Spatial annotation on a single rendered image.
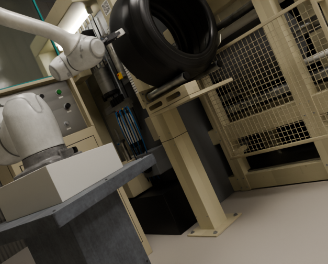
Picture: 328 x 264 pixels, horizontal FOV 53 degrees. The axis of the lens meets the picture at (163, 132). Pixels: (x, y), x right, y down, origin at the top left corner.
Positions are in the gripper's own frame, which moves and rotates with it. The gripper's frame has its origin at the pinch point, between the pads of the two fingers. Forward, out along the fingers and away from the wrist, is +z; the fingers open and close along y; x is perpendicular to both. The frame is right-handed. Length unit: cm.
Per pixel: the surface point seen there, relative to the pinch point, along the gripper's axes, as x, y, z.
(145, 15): 1.4, -12.3, 9.7
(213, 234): 121, 21, -14
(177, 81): 36.1, -5.8, 8.0
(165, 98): 40.1, 5.3, 4.4
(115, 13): -9.9, 4.6, 10.7
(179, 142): 69, 25, 10
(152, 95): 35.6, 17.0, 8.0
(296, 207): 131, -17, 15
